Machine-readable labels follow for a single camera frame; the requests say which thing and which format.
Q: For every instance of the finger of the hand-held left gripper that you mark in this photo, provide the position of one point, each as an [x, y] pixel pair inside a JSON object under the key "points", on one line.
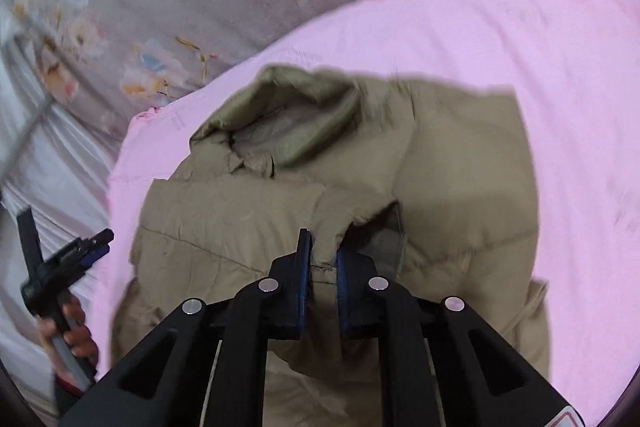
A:
{"points": [[92, 244], [27, 237]]}

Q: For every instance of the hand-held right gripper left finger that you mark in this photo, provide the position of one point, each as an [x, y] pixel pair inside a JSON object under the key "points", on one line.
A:
{"points": [[303, 287]]}

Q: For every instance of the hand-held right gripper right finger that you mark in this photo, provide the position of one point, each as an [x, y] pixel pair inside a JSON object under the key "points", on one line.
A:
{"points": [[343, 292]]}

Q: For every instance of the olive quilted jacket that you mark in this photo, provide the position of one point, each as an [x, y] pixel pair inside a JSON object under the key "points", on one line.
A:
{"points": [[450, 182]]}

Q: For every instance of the person's left hand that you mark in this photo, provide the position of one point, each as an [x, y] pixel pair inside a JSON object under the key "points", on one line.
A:
{"points": [[80, 334]]}

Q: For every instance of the white curtain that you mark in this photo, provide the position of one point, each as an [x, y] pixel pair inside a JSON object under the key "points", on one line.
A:
{"points": [[60, 157]]}

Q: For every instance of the pink bed sheet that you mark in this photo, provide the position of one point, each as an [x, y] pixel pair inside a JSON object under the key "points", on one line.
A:
{"points": [[500, 32]]}

